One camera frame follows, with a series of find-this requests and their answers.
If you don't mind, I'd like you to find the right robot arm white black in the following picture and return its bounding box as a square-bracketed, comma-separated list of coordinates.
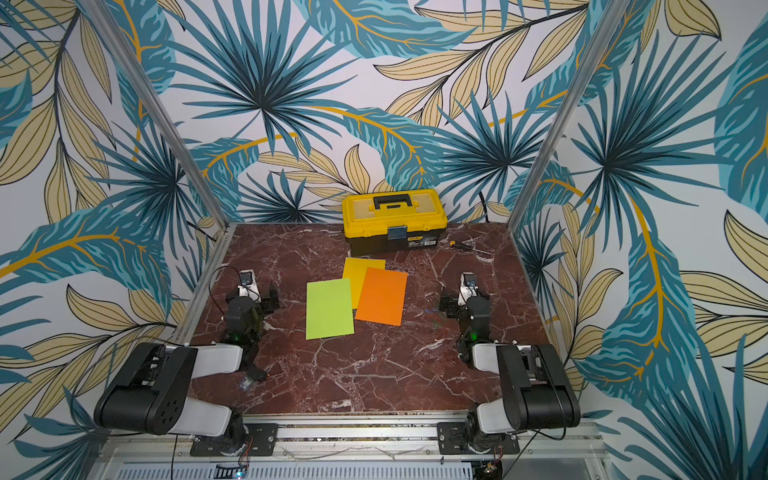
[439, 291, 581, 453]

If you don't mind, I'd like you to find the aluminium frame rail front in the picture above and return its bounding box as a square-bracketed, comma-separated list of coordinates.
[88, 411, 618, 479]

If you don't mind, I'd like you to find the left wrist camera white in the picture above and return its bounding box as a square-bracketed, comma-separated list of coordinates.
[237, 269, 261, 302]

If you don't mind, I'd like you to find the orange paper sheet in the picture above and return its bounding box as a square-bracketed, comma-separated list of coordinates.
[355, 268, 408, 326]

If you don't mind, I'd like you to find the right aluminium corner post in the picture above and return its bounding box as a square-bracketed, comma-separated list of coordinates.
[507, 0, 629, 236]

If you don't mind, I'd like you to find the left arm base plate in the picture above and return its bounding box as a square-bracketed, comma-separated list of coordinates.
[190, 423, 278, 458]

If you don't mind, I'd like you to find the yellow black toolbox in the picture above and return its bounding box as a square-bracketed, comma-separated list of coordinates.
[342, 189, 448, 257]

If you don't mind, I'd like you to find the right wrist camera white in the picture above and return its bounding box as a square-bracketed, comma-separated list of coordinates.
[459, 272, 479, 302]

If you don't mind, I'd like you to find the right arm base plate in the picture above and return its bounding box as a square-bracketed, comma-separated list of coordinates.
[436, 420, 520, 455]

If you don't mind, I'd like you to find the green paper sheet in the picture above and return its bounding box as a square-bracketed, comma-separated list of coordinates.
[306, 279, 354, 340]

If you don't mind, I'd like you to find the left aluminium corner post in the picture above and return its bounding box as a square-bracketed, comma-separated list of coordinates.
[79, 0, 229, 230]

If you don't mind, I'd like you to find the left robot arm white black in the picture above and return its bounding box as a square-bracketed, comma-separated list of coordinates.
[93, 285, 279, 456]

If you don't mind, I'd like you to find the aluminium corner post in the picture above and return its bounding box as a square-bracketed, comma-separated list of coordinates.
[79, 0, 229, 230]
[507, 0, 629, 236]

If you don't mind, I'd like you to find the small black clip object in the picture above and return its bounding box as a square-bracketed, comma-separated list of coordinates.
[240, 365, 269, 391]

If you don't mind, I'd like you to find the yellow paper sheet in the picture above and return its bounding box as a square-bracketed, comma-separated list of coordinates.
[343, 257, 386, 310]

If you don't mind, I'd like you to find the small screwdriver yellow black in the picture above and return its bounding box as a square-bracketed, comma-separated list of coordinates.
[449, 240, 475, 252]

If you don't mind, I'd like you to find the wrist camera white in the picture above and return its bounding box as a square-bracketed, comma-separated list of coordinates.
[459, 272, 479, 302]
[237, 269, 261, 302]

